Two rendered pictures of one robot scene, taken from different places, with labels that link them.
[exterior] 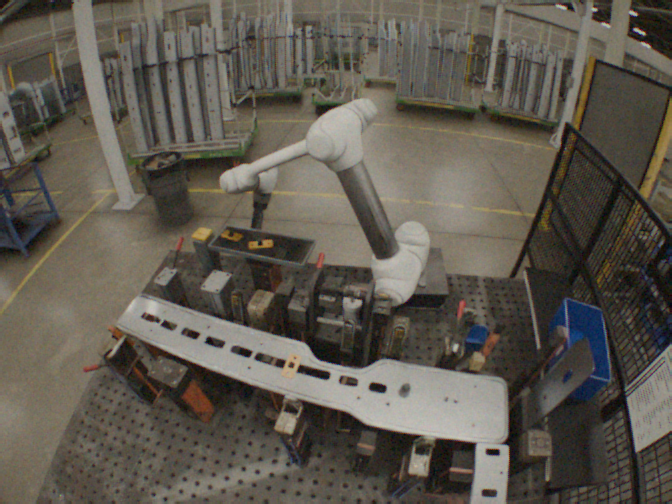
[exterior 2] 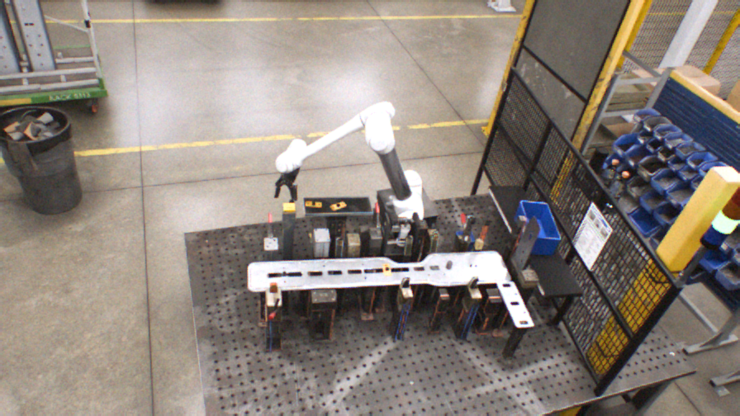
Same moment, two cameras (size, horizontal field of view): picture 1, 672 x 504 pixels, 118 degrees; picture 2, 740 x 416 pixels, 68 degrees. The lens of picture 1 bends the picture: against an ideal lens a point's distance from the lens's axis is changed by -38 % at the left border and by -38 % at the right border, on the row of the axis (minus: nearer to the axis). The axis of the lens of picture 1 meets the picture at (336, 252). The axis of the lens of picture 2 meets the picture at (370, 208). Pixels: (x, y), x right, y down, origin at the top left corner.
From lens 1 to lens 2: 2.09 m
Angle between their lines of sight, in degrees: 24
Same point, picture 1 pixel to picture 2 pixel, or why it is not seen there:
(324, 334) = (389, 251)
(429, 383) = (458, 260)
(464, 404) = (481, 267)
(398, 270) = (415, 205)
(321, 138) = (381, 139)
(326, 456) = (412, 328)
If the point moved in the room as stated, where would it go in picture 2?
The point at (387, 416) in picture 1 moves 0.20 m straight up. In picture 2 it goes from (447, 279) to (455, 252)
